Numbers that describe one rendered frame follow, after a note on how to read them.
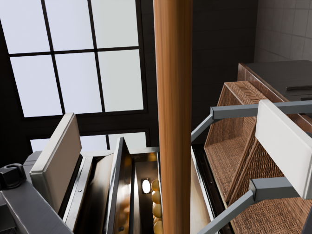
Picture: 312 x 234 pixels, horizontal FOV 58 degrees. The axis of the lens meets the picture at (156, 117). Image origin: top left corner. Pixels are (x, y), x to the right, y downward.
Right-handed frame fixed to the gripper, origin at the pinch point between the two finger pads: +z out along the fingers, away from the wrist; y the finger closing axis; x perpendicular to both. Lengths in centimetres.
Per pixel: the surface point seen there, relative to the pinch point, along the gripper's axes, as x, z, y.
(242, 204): -45, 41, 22
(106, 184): -97, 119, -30
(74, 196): -98, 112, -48
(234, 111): -39, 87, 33
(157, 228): -114, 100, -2
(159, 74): 2.5, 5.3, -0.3
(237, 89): -48, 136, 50
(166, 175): -7.4, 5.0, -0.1
